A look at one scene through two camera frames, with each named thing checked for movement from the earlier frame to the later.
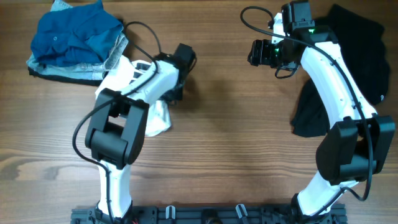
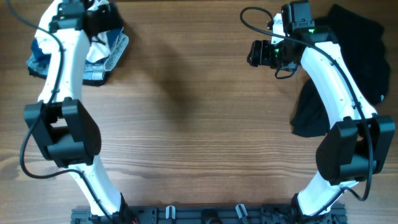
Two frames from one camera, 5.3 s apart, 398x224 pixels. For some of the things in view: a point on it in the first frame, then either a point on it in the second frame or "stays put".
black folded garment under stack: (79, 81) stays put
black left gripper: (177, 96) → (109, 23)
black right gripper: (260, 55) stays put
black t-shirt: (361, 42) stays put
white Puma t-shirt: (158, 120) → (97, 50)
